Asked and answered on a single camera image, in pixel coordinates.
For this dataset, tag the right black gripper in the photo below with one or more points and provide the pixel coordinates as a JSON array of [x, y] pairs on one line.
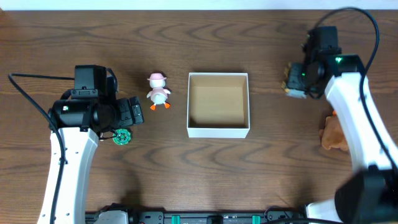
[[293, 83]]

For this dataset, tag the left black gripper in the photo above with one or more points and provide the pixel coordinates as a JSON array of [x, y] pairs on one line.
[[131, 112]]

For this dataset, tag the grey yellow toy truck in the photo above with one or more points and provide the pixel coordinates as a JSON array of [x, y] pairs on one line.
[[293, 84]]

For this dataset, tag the white duck toy pink hat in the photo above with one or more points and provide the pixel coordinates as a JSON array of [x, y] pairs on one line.
[[158, 94]]

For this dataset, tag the brown plush toy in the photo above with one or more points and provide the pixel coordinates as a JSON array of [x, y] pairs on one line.
[[332, 136]]

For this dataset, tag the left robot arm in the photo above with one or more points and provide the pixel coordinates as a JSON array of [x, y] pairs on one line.
[[79, 120]]

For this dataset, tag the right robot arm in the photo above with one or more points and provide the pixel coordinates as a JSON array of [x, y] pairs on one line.
[[370, 196]]

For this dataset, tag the green round spinning top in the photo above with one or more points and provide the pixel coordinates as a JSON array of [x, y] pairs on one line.
[[122, 137]]

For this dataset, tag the white cardboard box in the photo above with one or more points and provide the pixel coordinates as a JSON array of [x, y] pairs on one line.
[[218, 105]]

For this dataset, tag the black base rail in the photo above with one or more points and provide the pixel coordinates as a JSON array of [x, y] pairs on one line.
[[147, 216]]

